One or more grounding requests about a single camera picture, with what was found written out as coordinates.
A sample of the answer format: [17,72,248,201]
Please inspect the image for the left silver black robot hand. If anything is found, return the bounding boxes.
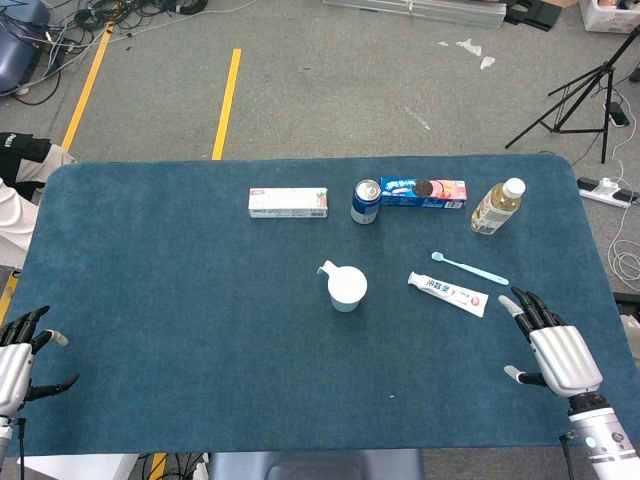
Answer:
[0,305,81,419]

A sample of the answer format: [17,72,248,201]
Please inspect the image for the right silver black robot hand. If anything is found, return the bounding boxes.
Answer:
[497,287,604,399]

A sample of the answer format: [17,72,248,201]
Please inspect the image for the light blue toothbrush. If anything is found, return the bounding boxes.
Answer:
[430,251,510,287]

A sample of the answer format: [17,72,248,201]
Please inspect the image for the white toothpaste tube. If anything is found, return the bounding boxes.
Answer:
[407,271,490,319]

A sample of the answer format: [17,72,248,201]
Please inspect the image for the pale blue cup with handle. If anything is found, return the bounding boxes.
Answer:
[316,259,369,314]

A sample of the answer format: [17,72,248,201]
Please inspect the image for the blue white soda can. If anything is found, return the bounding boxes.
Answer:
[349,178,384,226]

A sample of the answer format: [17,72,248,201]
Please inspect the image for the white toothpaste carton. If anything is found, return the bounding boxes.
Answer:
[248,187,330,220]

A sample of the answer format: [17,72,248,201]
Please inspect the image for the yellow tea bottle white cap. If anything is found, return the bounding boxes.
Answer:
[469,176,527,235]

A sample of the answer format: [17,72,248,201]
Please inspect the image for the white power strip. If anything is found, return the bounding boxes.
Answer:
[577,175,640,209]

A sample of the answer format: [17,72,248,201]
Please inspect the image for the blue table mat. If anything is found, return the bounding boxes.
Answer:
[0,153,631,457]

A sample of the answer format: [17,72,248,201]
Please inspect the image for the blue cookie box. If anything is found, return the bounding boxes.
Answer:
[379,176,469,210]

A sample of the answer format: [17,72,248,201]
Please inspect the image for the person in black white clothes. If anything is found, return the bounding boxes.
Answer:
[0,131,76,271]

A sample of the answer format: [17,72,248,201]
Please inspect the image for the black power adapter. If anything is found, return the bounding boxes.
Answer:
[607,102,632,127]

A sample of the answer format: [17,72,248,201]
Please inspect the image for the black tripod stand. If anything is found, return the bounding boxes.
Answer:
[504,24,640,165]

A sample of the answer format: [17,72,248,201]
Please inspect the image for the dark blue machine base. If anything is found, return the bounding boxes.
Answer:
[0,0,51,96]

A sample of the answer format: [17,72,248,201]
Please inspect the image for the white plastic basket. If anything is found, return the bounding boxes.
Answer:
[578,0,640,35]

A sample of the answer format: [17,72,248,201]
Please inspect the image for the black metal plate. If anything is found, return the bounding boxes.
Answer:
[502,0,562,32]

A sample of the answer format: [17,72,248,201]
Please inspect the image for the aluminium profile rails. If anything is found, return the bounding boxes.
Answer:
[322,0,509,29]

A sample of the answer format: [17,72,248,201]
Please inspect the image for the white cable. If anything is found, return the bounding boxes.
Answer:
[607,84,640,281]

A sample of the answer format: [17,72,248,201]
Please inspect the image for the black cable tangle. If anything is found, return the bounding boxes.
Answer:
[0,0,211,106]

